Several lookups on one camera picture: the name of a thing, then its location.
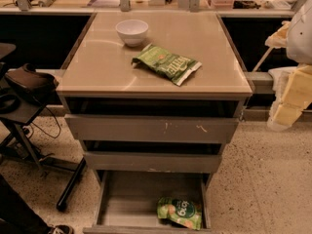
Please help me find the green rice chip bag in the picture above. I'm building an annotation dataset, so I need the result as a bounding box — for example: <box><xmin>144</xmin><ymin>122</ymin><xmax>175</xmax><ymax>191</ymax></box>
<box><xmin>157</xmin><ymin>197</ymin><xmax>202</xmax><ymax>230</ymax></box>

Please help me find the grey top drawer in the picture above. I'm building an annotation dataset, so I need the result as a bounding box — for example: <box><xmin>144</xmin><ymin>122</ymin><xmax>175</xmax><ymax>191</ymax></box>
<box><xmin>65</xmin><ymin>114</ymin><xmax>238</xmax><ymax>143</ymax></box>

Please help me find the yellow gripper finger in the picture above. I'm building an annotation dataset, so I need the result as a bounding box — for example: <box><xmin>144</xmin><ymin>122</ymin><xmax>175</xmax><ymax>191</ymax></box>
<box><xmin>267</xmin><ymin>64</ymin><xmax>312</xmax><ymax>131</ymax></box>
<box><xmin>265</xmin><ymin>20</ymin><xmax>291</xmax><ymax>49</ymax></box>

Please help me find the grey open bottom drawer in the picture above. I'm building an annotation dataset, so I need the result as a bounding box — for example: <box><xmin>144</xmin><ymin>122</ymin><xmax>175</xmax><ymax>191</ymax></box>
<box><xmin>83</xmin><ymin>172</ymin><xmax>212</xmax><ymax>234</ymax></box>

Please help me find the person's dark shoe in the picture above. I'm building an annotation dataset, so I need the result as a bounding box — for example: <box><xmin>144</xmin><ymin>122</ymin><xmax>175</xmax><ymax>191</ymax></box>
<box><xmin>48</xmin><ymin>224</ymin><xmax>74</xmax><ymax>234</ymax></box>

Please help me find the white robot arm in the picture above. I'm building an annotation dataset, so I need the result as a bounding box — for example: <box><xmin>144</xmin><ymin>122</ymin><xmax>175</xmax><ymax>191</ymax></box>
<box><xmin>265</xmin><ymin>0</ymin><xmax>312</xmax><ymax>131</ymax></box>

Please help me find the white diagonal rod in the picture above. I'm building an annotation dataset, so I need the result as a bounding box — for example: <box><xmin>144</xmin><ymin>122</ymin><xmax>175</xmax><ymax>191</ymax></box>
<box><xmin>252</xmin><ymin>47</ymin><xmax>274</xmax><ymax>72</ymax></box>

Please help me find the black office chair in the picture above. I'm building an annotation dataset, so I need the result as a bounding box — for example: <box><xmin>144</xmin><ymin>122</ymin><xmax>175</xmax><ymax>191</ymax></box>
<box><xmin>0</xmin><ymin>42</ymin><xmax>88</xmax><ymax>213</ymax></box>

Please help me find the person's dark trouser leg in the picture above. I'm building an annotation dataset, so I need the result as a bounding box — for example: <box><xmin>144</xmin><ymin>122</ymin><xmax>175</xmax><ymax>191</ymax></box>
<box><xmin>0</xmin><ymin>175</ymin><xmax>50</xmax><ymax>234</ymax></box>

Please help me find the green kettle chip bag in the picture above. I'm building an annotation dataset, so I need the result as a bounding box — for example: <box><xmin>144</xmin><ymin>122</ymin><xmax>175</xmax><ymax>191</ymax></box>
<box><xmin>132</xmin><ymin>44</ymin><xmax>202</xmax><ymax>86</ymax></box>

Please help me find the grey three-drawer cabinet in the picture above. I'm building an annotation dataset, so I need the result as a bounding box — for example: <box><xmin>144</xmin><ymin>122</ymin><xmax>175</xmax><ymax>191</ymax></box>
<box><xmin>56</xmin><ymin>11</ymin><xmax>254</xmax><ymax>234</ymax></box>

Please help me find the dark brown bag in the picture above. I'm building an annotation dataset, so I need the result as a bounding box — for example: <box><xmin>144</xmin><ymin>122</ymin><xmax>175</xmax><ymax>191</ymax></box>
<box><xmin>5</xmin><ymin>63</ymin><xmax>58</xmax><ymax>104</ymax></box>

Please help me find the black cable on floor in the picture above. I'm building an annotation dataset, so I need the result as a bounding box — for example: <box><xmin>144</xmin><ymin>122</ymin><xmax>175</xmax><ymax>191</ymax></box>
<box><xmin>22</xmin><ymin>106</ymin><xmax>62</xmax><ymax>140</ymax></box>

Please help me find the white ceramic bowl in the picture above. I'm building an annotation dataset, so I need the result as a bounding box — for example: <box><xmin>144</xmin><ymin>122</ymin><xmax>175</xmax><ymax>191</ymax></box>
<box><xmin>115</xmin><ymin>19</ymin><xmax>149</xmax><ymax>47</ymax></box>

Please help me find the grey middle drawer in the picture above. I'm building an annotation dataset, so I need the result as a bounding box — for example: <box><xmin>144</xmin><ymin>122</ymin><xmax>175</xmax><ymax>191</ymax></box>
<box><xmin>84</xmin><ymin>151</ymin><xmax>221</xmax><ymax>174</ymax></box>

